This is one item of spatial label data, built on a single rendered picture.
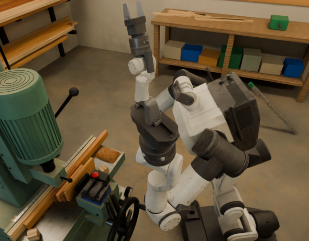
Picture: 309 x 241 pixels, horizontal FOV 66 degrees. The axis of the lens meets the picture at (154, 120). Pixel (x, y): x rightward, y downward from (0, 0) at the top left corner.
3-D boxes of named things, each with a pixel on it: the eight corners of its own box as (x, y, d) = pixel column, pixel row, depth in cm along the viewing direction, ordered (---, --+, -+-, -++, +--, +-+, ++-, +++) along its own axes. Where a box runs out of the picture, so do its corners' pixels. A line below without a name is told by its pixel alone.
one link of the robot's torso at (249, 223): (243, 214, 178) (248, 205, 169) (255, 242, 162) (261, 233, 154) (216, 218, 176) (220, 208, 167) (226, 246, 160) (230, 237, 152)
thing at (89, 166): (69, 201, 110) (65, 191, 105) (67, 200, 110) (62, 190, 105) (95, 168, 125) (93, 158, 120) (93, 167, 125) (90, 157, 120)
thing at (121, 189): (125, 207, 147) (124, 200, 142) (107, 201, 150) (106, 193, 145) (131, 196, 153) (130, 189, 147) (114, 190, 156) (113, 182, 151)
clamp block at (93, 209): (103, 220, 106) (100, 210, 100) (78, 209, 110) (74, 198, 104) (120, 193, 117) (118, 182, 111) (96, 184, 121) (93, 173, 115)
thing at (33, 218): (29, 230, 100) (26, 225, 97) (26, 228, 100) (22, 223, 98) (108, 135, 144) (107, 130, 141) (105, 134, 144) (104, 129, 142)
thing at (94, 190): (100, 206, 102) (98, 199, 98) (79, 197, 105) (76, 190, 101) (115, 182, 111) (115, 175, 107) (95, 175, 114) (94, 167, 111)
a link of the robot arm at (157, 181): (145, 154, 63) (143, 186, 71) (176, 167, 61) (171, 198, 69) (156, 140, 68) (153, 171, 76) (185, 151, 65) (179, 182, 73)
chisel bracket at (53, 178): (58, 190, 105) (53, 178, 99) (34, 180, 109) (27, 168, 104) (69, 177, 110) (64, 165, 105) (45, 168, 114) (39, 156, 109)
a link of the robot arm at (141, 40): (150, 15, 105) (155, 43, 110) (132, 17, 110) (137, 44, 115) (136, 18, 96) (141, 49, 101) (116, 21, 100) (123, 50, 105)
